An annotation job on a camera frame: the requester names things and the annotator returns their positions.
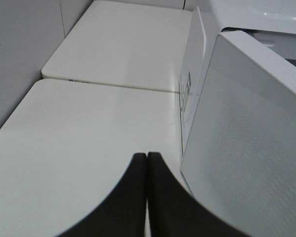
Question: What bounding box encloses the white microwave door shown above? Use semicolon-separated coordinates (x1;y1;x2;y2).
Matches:
181;31;296;237

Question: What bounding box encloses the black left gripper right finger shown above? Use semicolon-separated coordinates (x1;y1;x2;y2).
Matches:
147;152;246;237

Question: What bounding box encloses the white microwave oven body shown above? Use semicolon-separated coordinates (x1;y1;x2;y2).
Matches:
179;0;296;148

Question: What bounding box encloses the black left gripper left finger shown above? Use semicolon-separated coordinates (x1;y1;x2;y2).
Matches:
60;153;147;237

